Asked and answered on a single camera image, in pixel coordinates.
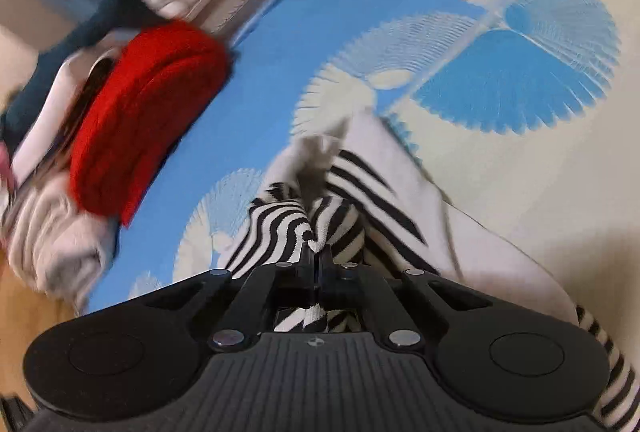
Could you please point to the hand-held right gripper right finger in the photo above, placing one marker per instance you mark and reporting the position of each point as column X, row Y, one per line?
column 380, row 302

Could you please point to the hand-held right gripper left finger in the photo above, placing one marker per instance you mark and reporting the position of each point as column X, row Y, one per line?
column 252, row 299

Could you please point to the striped white hooded top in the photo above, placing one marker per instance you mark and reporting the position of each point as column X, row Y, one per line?
column 450, row 237

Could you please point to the white fleece folded blanket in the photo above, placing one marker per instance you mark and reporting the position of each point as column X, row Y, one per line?
column 55, row 242

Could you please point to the red folded blanket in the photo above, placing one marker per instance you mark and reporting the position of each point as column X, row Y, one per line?
column 145, row 112

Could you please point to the dark patterned folded blanket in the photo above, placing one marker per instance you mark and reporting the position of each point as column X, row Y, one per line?
column 85, row 112

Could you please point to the white folded pillow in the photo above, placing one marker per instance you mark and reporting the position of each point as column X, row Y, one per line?
column 55, row 112

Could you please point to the pink white folded cloth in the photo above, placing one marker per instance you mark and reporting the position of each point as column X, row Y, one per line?
column 4, row 167

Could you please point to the blue white patterned bed mat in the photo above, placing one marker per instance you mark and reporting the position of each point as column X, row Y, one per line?
column 350, row 12

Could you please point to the blue shark plush toy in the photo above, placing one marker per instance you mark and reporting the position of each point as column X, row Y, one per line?
column 100, row 22

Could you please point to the wooden bed frame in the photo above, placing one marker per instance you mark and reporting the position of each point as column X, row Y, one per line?
column 30, row 337

